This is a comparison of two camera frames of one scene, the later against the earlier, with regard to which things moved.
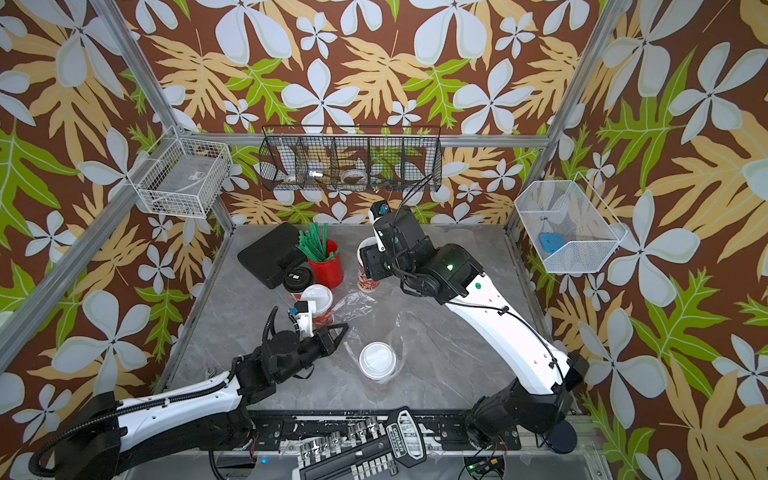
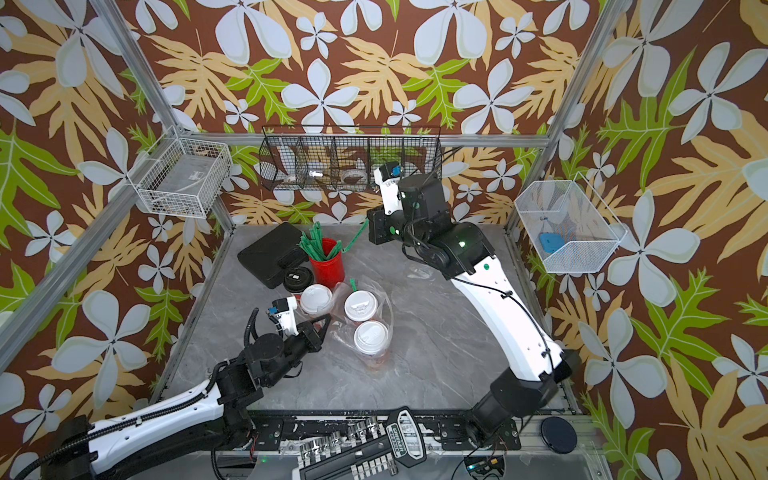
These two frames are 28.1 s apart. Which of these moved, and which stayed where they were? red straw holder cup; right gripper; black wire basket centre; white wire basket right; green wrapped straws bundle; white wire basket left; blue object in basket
Moved: right gripper
Stayed: blue object in basket; white wire basket left; red straw holder cup; black wire basket centre; green wrapped straws bundle; white wire basket right
